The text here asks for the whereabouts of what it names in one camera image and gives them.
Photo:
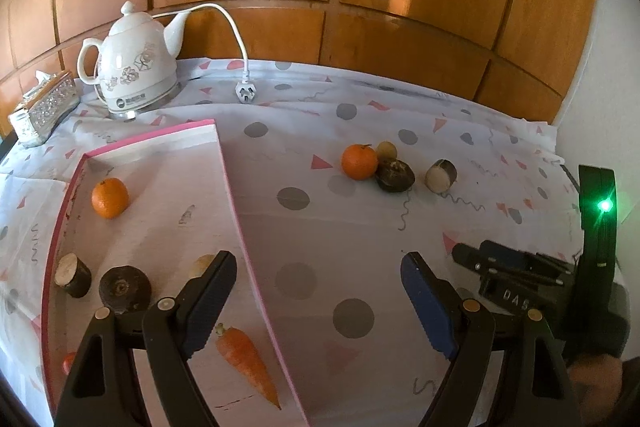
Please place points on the orange carrot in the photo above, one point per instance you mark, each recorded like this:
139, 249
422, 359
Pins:
247, 364

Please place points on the silver embossed tissue box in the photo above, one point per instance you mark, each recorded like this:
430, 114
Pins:
45, 109

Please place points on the silver kettle base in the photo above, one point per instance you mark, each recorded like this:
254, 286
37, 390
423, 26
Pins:
150, 102

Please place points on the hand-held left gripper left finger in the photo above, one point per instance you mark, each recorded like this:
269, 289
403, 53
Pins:
207, 307

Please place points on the white floral ceramic kettle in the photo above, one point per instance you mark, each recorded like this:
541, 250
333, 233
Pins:
132, 62

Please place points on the tangerine with stem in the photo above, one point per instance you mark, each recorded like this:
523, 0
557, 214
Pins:
359, 163

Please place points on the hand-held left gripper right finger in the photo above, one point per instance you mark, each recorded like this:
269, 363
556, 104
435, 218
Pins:
430, 307

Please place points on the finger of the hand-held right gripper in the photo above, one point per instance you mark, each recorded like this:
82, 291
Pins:
505, 253
470, 257

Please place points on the red tomato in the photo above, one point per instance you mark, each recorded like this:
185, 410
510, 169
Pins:
69, 363

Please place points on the large orange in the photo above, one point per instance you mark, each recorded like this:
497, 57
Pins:
110, 198

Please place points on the white patterned tablecloth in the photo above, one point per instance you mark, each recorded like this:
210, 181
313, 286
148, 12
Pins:
350, 232

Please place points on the small tan longan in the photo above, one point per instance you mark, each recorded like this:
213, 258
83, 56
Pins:
387, 149

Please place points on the pink-rimmed shallow tray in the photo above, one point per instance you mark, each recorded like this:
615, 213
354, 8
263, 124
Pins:
165, 217

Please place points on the person's right hand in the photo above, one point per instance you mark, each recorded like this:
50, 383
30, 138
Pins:
597, 379

